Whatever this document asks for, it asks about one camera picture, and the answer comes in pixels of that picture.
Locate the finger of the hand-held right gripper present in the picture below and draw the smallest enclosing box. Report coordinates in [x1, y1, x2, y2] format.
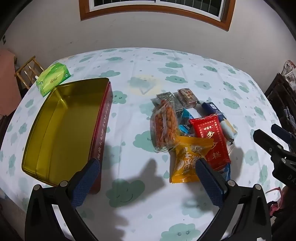
[253, 129, 287, 160]
[271, 124, 292, 144]

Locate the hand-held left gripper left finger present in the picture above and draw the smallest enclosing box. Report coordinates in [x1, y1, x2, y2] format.
[25, 158, 101, 241]

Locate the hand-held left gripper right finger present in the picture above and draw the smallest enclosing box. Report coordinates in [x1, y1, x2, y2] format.
[195, 158, 272, 241]

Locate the orange yellow snack packet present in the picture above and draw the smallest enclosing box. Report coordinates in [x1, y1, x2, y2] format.
[171, 136, 214, 183]

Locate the navy and white snack packet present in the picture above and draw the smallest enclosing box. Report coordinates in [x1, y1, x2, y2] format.
[201, 101, 238, 141]

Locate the gold and red tin box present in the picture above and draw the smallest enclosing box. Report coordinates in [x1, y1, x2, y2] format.
[21, 78, 113, 195]

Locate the light blue plum packet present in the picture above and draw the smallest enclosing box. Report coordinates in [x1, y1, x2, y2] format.
[178, 109, 197, 137]

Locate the clear orange cracker packet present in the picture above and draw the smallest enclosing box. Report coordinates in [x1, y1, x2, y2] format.
[150, 100, 179, 153]

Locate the brown red snack packet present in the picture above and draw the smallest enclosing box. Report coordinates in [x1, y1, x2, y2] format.
[178, 88, 199, 109]

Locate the dark seaweed snack packet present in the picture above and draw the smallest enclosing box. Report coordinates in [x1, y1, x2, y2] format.
[151, 92, 185, 116]

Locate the dark wooden furniture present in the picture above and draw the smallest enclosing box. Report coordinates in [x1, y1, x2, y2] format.
[265, 73, 296, 139]

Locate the printed paper bundle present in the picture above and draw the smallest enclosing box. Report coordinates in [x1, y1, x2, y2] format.
[281, 60, 296, 90]

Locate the cloud print tablecloth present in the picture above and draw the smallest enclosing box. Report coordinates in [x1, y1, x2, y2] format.
[0, 47, 292, 241]

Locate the green tissue pack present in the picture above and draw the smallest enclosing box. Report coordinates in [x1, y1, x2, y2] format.
[36, 63, 71, 97]

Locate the pink cloth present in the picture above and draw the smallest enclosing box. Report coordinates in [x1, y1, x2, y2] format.
[0, 49, 22, 116]

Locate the bamboo chair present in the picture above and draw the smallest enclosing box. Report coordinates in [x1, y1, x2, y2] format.
[15, 56, 44, 90]

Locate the wooden framed window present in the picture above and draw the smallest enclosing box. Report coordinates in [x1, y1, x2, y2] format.
[79, 0, 236, 30]

